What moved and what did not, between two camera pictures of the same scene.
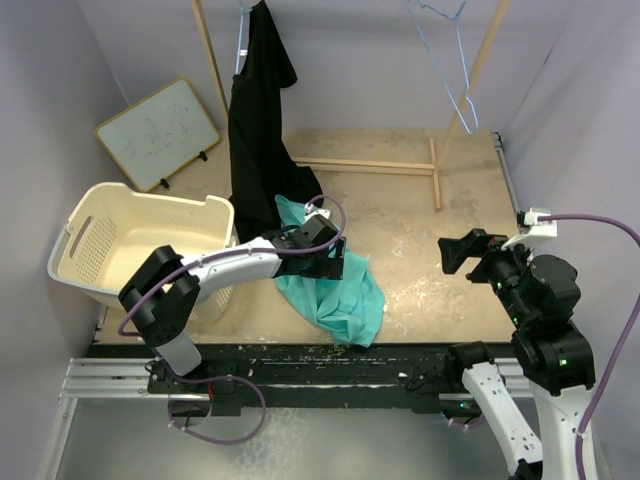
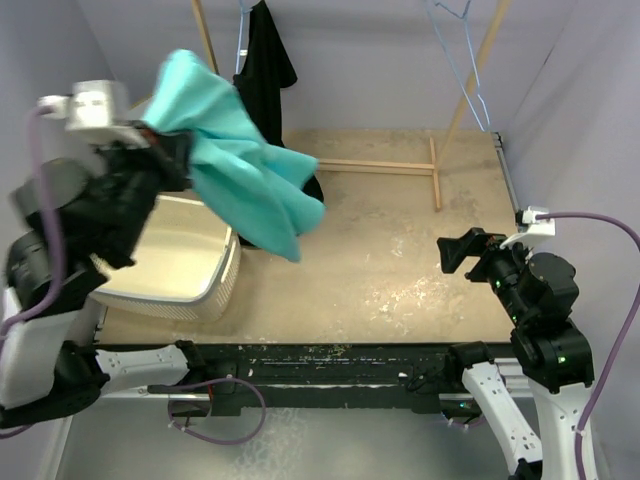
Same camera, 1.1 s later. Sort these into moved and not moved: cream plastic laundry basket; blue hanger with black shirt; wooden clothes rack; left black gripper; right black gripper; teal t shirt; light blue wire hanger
Moved: left black gripper; teal t shirt; light blue wire hanger
Not moved: right black gripper; wooden clothes rack; blue hanger with black shirt; cream plastic laundry basket
